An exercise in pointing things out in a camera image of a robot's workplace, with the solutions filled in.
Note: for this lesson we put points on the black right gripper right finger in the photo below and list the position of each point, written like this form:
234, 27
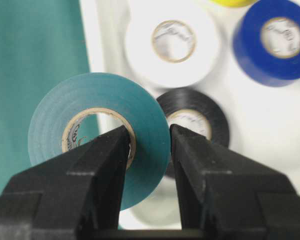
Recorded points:
229, 196

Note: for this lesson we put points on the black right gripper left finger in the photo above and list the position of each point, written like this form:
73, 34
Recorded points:
69, 196

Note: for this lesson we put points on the teal tape roll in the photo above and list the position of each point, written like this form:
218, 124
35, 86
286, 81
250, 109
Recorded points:
56, 118

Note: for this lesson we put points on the black tape roll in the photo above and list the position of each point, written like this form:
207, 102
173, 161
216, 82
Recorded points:
197, 112

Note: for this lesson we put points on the blue tape roll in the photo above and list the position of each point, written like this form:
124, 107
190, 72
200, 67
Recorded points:
266, 42

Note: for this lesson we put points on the white tape roll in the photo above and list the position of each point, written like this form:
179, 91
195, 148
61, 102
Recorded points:
171, 43

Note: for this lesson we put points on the yellow tape roll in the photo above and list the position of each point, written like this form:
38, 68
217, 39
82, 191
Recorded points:
234, 3

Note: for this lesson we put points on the white plastic tray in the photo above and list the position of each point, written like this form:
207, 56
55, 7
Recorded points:
264, 121

